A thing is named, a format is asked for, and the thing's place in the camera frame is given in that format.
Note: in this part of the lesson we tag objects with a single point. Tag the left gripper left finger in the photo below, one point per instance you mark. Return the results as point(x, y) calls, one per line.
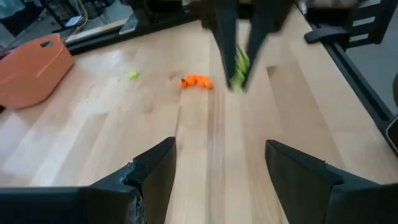
point(155, 180)

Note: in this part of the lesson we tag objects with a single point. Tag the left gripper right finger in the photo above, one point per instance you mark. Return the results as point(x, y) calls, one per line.
point(295, 183)

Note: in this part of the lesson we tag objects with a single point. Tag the orange plastic pumpkin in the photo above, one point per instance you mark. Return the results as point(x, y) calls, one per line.
point(196, 81)

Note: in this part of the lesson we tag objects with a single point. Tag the green plastic spider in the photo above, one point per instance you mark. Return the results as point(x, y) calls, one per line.
point(134, 74)
point(241, 67)

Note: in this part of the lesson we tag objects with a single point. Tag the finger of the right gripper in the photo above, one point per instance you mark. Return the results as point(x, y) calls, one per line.
point(228, 37)
point(264, 21)

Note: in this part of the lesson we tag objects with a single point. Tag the black labelled control box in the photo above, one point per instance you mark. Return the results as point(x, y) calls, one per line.
point(363, 18)

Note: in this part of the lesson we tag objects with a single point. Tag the orange plastic bin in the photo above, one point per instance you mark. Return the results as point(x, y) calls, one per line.
point(31, 74)

